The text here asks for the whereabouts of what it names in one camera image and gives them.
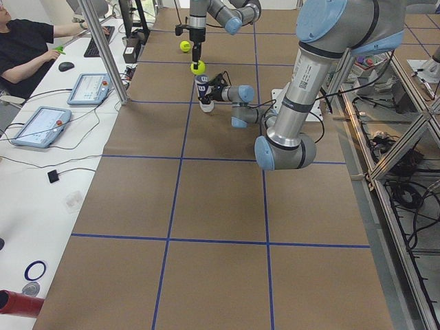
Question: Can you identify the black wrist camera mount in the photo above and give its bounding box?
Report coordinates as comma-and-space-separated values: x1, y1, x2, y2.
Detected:
175, 24, 190, 36
209, 71, 229, 89

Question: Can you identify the teach pendant far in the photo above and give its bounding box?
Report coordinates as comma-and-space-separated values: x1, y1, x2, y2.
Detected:
67, 73, 111, 106

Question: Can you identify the aluminium frame post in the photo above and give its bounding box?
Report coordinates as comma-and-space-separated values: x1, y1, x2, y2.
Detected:
78, 0, 128, 105

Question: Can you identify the teach pendant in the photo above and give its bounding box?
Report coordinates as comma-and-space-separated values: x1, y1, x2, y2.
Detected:
11, 107, 72, 149
67, 73, 111, 106

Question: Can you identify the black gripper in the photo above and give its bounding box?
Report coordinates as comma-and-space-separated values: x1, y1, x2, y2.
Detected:
198, 85, 223, 105
189, 27, 206, 68

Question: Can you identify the black box with label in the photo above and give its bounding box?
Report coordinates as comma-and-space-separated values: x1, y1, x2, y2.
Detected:
123, 32, 142, 64

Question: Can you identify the white blue tennis ball can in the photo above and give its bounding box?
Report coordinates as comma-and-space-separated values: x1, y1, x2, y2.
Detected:
195, 74, 214, 113

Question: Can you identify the green plastic tool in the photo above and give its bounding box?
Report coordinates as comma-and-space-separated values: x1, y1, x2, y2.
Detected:
54, 46, 66, 55

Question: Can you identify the red cylinder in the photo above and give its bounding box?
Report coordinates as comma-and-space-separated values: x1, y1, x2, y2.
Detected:
1, 290, 45, 318

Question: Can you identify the black keyboard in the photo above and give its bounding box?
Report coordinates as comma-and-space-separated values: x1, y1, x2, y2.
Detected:
83, 25, 116, 58

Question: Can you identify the teach pendant near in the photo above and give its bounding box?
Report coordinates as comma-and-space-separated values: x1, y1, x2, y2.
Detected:
11, 107, 72, 149

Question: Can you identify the blue tape ring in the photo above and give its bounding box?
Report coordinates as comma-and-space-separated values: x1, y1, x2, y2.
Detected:
24, 260, 47, 281

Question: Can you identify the black camera cable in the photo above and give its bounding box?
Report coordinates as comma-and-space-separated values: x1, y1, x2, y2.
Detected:
219, 70, 278, 111

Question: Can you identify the black monitor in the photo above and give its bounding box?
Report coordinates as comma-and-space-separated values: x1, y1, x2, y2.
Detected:
118, 0, 150, 43

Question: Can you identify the yellow tennis ball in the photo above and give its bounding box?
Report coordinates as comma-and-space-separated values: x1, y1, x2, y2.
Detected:
190, 60, 206, 76
179, 41, 191, 53

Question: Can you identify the small black square pad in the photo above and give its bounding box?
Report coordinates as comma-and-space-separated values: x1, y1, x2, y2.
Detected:
47, 170, 61, 184

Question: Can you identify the black computer mouse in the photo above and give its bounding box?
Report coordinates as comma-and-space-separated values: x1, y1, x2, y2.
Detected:
58, 62, 75, 72

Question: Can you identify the small electronics board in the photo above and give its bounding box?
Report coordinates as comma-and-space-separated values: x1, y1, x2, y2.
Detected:
124, 66, 136, 80

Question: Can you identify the person in black shirt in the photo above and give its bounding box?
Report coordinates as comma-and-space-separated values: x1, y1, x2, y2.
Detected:
1, 5, 89, 99

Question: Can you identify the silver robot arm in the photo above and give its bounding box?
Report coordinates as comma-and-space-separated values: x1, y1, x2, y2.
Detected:
186, 0, 262, 69
196, 0, 407, 171

